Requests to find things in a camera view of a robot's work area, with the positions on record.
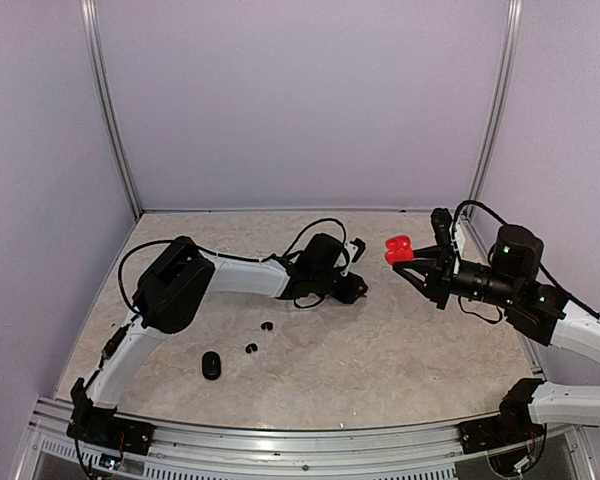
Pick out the black earbud charging case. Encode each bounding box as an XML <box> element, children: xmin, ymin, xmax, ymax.
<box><xmin>201</xmin><ymin>351</ymin><xmax>222</xmax><ymax>381</ymax></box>

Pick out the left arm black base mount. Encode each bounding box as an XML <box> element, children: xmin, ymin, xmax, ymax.
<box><xmin>66</xmin><ymin>378</ymin><xmax>155</xmax><ymax>456</ymax></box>

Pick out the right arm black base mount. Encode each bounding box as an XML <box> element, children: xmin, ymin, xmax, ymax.
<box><xmin>457</xmin><ymin>378</ymin><xmax>546</xmax><ymax>454</ymax></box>

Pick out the right aluminium corner post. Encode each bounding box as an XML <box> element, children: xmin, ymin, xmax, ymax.
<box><xmin>469</xmin><ymin>0</ymin><xmax>524</xmax><ymax>200</ymax></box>

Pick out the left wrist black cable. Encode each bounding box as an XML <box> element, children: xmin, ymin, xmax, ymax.
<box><xmin>282</xmin><ymin>218</ymin><xmax>349</xmax><ymax>261</ymax></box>

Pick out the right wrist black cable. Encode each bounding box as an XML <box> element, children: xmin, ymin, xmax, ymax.
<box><xmin>452</xmin><ymin>199</ymin><xmax>511</xmax><ymax>236</ymax></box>

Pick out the aluminium corner post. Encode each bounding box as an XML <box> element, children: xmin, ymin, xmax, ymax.
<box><xmin>79</xmin><ymin>0</ymin><xmax>144</xmax><ymax>222</ymax></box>
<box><xmin>469</xmin><ymin>0</ymin><xmax>524</xmax><ymax>200</ymax></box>

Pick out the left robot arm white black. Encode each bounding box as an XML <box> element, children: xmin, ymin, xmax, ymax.
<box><xmin>71</xmin><ymin>233</ymin><xmax>368</xmax><ymax>445</ymax></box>

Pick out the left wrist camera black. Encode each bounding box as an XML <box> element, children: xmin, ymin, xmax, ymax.
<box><xmin>346</xmin><ymin>238</ymin><xmax>366</xmax><ymax>264</ymax></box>

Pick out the red earbud charging case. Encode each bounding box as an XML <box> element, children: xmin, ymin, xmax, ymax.
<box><xmin>384</xmin><ymin>235</ymin><xmax>415</xmax><ymax>266</ymax></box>

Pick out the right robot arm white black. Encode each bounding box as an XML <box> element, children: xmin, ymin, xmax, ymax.
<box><xmin>385</xmin><ymin>225</ymin><xmax>600</xmax><ymax>444</ymax></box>

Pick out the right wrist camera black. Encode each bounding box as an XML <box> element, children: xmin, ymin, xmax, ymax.
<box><xmin>430</xmin><ymin>207</ymin><xmax>452</xmax><ymax>248</ymax></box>

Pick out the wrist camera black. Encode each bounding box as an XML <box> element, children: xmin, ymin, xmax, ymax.
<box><xmin>430</xmin><ymin>207</ymin><xmax>452</xmax><ymax>248</ymax></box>
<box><xmin>346</xmin><ymin>238</ymin><xmax>366</xmax><ymax>264</ymax></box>

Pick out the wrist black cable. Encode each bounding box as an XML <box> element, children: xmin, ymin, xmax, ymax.
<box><xmin>282</xmin><ymin>218</ymin><xmax>349</xmax><ymax>261</ymax></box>
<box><xmin>452</xmin><ymin>199</ymin><xmax>511</xmax><ymax>236</ymax></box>

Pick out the aluminium front rail frame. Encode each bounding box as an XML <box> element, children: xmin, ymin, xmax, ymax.
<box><xmin>7</xmin><ymin>397</ymin><xmax>600</xmax><ymax>479</ymax></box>

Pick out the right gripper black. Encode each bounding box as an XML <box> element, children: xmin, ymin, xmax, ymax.
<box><xmin>395</xmin><ymin>244</ymin><xmax>521</xmax><ymax>309</ymax></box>

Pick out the left aluminium corner post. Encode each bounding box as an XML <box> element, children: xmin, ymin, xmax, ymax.
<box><xmin>79</xmin><ymin>0</ymin><xmax>144</xmax><ymax>222</ymax></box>

